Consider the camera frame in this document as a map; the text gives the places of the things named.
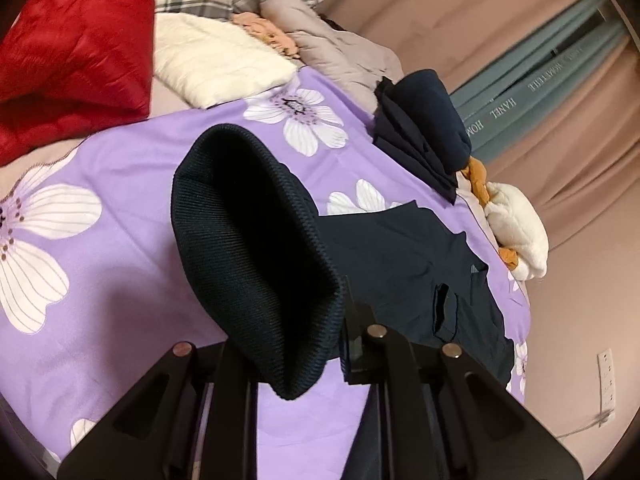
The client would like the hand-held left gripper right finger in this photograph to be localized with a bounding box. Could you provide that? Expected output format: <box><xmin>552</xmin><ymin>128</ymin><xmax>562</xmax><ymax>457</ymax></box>
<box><xmin>339</xmin><ymin>275</ymin><xmax>585</xmax><ymax>480</ymax></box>

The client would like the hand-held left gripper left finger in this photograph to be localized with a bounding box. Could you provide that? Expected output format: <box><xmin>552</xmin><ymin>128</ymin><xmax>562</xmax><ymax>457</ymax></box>
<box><xmin>56</xmin><ymin>341</ymin><xmax>259</xmax><ymax>480</ymax></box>

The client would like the dark navy jacket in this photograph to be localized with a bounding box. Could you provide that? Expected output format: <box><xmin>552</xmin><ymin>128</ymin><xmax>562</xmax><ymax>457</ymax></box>
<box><xmin>171</xmin><ymin>124</ymin><xmax>516</xmax><ymax>480</ymax></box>

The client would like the folded navy clothes stack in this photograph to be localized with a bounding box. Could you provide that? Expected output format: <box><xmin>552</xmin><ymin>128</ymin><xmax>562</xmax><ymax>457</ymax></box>
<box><xmin>372</xmin><ymin>69</ymin><xmax>473</xmax><ymax>206</ymax></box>

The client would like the white and orange fleece garment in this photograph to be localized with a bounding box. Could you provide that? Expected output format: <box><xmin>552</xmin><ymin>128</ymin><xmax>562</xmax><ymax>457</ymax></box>
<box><xmin>457</xmin><ymin>157</ymin><xmax>550</xmax><ymax>282</ymax></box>

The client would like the purple floral bed sheet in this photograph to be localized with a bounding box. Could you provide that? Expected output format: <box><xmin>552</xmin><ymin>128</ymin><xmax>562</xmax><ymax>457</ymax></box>
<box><xmin>0</xmin><ymin>67</ymin><xmax>531</xmax><ymax>480</ymax></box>

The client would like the light grey garment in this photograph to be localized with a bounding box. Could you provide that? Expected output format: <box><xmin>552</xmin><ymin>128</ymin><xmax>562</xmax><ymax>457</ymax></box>
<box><xmin>260</xmin><ymin>0</ymin><xmax>403</xmax><ymax>116</ymax></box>

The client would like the grey printed fabric band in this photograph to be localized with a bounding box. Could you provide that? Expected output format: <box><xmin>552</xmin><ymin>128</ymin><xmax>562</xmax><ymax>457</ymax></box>
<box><xmin>447</xmin><ymin>0</ymin><xmax>633</xmax><ymax>161</ymax></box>

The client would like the white fleece pillow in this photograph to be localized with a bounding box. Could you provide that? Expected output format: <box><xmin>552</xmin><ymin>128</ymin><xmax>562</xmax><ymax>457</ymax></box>
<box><xmin>152</xmin><ymin>12</ymin><xmax>298</xmax><ymax>110</ymax></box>

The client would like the peach cloth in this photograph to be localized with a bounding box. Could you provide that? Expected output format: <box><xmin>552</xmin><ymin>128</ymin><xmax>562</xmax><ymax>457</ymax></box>
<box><xmin>232</xmin><ymin>11</ymin><xmax>301</xmax><ymax>58</ymax></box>

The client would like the dusty pink curtain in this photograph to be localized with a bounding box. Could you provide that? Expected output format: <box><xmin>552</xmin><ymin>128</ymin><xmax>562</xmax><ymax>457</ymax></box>
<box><xmin>320</xmin><ymin>0</ymin><xmax>640</xmax><ymax>281</ymax></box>

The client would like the red quilted jacket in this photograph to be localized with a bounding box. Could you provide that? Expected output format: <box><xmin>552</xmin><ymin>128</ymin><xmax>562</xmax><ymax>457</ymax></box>
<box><xmin>0</xmin><ymin>0</ymin><xmax>161</xmax><ymax>166</ymax></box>

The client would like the thin grey cable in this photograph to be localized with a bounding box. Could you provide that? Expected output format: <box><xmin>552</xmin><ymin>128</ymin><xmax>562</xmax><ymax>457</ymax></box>
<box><xmin>550</xmin><ymin>412</ymin><xmax>613</xmax><ymax>438</ymax></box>

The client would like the white wall outlet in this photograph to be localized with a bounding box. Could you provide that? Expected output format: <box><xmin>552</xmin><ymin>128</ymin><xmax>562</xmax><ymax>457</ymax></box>
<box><xmin>597</xmin><ymin>347</ymin><xmax>617</xmax><ymax>428</ymax></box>

